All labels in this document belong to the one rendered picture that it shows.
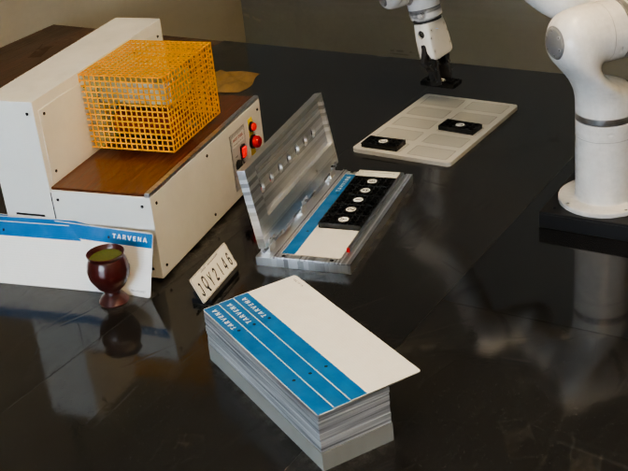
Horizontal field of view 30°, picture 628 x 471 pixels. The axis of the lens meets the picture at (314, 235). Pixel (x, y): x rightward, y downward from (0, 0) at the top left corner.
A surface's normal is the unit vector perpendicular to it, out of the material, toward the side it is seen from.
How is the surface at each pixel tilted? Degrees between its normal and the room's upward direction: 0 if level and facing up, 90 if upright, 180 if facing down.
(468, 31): 90
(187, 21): 90
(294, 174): 81
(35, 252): 63
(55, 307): 0
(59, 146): 90
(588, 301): 0
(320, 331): 0
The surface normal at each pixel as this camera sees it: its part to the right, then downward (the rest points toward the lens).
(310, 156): 0.91, -0.06
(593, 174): -0.55, 0.43
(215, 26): 0.85, 0.16
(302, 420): -0.86, 0.30
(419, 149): -0.09, -0.89
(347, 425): 0.51, 0.35
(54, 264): -0.33, 0.00
